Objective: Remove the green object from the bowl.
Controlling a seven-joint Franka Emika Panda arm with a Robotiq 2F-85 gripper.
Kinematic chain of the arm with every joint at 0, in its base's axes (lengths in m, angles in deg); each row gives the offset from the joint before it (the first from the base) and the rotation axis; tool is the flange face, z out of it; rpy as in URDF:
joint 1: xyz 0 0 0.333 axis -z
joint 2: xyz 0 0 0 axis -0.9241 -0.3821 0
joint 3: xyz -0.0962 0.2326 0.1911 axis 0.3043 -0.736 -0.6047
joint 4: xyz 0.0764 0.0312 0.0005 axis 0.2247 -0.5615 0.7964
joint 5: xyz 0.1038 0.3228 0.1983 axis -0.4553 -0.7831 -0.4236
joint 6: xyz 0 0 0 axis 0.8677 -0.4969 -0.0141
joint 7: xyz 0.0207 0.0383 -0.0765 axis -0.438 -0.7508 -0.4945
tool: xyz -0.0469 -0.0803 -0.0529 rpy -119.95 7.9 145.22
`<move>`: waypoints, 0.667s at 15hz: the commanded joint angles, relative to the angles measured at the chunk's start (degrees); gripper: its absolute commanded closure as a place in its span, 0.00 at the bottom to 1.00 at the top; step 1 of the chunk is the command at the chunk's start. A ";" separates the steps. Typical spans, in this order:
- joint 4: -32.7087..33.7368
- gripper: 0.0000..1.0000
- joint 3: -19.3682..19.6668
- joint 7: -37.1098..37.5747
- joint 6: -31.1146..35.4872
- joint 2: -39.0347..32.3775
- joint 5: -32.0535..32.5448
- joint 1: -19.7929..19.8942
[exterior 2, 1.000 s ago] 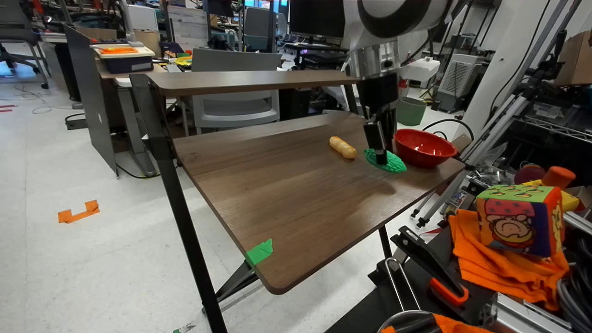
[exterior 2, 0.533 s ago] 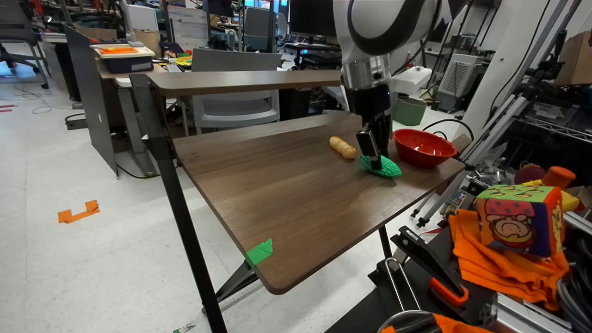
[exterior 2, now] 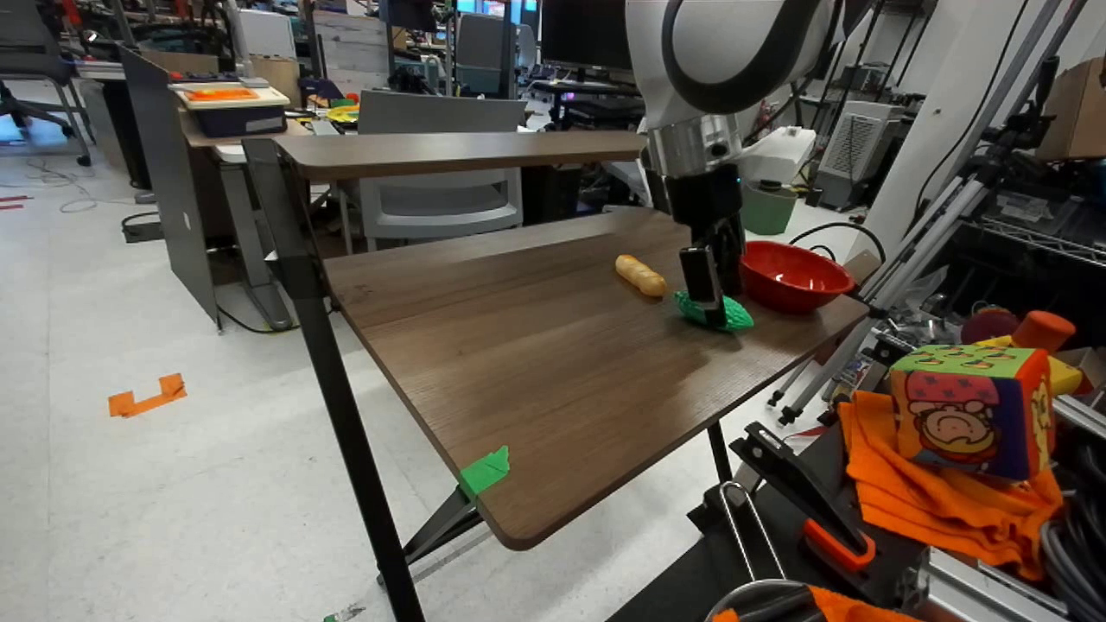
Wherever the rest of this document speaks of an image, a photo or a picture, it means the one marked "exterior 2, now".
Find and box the colourful soft toy cube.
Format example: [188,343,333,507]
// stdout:
[887,343,1058,482]

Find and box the dark partition panel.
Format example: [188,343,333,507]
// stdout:
[118,44,222,329]

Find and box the orange floor tape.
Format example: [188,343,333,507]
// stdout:
[107,372,188,420]

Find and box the cardboard box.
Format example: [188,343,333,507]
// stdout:
[1034,56,1106,164]

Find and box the white plastic container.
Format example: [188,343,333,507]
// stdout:
[740,125,818,187]

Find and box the stand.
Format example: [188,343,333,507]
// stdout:
[766,0,1091,428]

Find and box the green knitted toy vegetable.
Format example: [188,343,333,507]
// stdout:
[673,290,755,333]

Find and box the yellow toy bread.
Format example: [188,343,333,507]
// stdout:
[614,254,669,299]

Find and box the white and blue box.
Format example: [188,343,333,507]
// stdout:
[168,81,292,140]

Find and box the wire shelf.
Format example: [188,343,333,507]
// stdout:
[957,197,1106,270]

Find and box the black clamp with orange handle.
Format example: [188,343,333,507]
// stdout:
[729,421,878,575]

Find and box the monitor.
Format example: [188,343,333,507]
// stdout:
[539,0,637,73]

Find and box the white air purifier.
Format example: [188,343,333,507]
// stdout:
[816,100,905,211]

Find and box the black office chair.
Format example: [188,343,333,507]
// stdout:
[0,0,95,168]

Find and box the black cable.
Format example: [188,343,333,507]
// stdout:
[787,220,888,266]

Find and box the red bowl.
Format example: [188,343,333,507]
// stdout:
[739,240,856,315]

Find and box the white office chair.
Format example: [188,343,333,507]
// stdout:
[355,89,529,253]

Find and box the green tape piece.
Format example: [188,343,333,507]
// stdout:
[457,445,512,501]

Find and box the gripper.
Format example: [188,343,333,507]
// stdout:
[664,164,747,330]

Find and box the bundle of grey cables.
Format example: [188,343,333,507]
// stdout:
[1039,510,1106,622]

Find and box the orange cloth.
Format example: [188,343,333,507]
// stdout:
[837,390,1065,582]

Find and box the orange toy cylinder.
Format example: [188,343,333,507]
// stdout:
[1010,310,1077,354]

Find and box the aluminium profile bar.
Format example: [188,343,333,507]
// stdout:
[897,545,1074,622]

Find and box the green bucket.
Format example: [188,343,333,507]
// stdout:
[741,180,798,237]

